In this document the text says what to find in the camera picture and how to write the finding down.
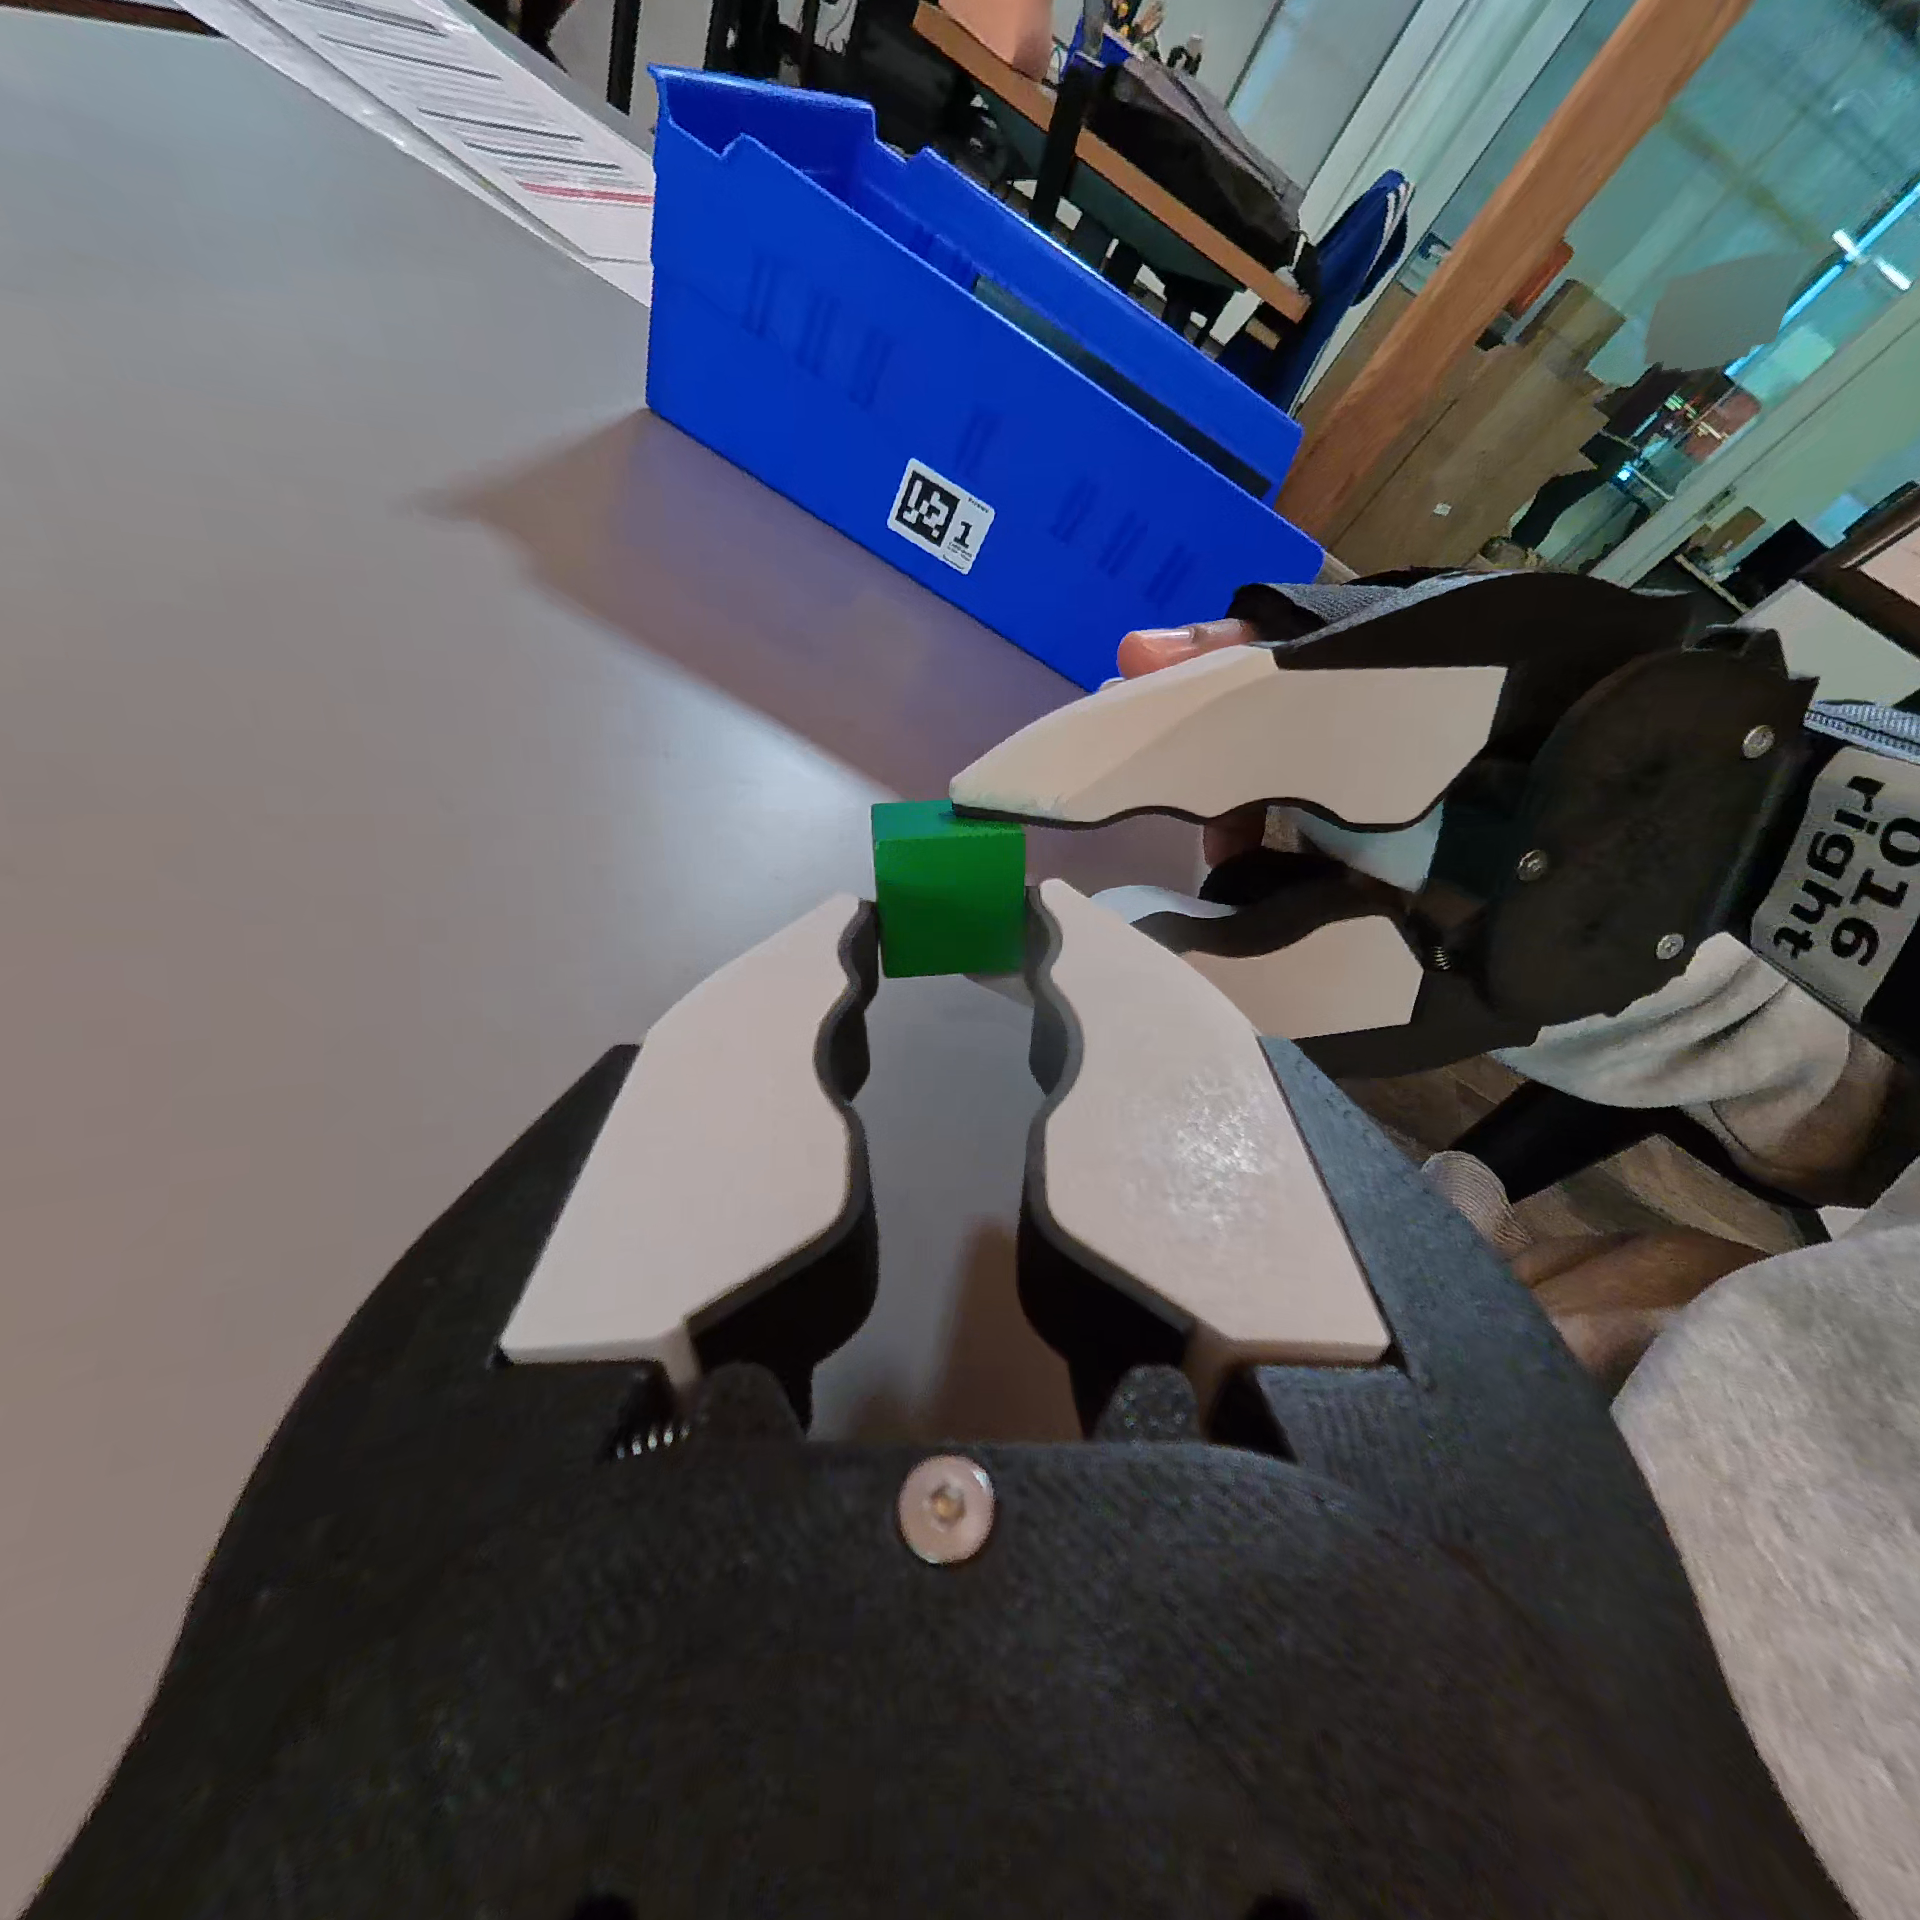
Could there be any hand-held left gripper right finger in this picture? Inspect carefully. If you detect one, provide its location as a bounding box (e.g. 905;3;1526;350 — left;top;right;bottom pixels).
1018;879;1393;1375

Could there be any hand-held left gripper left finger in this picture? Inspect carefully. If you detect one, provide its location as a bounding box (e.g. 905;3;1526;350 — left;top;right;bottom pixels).
498;897;881;1391

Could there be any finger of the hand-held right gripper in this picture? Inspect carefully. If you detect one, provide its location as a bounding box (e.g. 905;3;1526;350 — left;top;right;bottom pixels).
1086;882;1443;1041
946;645;1512;833

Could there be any green wooden cube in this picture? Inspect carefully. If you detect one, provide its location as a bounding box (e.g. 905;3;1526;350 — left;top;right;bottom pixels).
872;798;1032;980

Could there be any grey desk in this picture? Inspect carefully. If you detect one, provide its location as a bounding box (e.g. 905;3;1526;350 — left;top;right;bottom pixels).
0;0;1353;1920

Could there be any person's right hand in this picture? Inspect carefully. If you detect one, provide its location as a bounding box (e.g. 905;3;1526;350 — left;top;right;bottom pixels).
1119;620;1279;903

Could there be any blue jacket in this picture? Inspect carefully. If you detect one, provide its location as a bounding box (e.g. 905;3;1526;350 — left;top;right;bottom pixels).
1222;167;1414;417

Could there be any wooden beam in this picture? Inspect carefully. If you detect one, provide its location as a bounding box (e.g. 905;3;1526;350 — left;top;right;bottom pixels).
1275;0;1761;543

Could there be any blue plastic bin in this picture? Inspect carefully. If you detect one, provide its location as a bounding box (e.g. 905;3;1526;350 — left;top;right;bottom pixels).
645;63;1327;693

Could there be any dark bag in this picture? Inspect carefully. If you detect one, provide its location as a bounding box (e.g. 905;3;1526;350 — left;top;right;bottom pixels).
1106;50;1311;260

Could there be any wooden table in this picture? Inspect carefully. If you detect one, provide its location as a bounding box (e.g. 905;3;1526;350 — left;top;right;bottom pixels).
913;0;1311;329

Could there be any printed paper sheet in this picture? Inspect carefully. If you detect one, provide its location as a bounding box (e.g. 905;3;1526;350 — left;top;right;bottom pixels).
181;0;658;309

